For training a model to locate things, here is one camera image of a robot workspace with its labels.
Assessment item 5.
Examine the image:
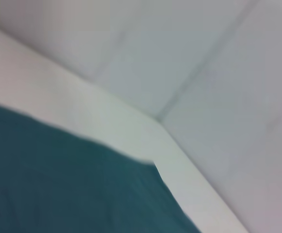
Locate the blue shirt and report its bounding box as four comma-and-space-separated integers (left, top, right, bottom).
0, 100, 203, 233

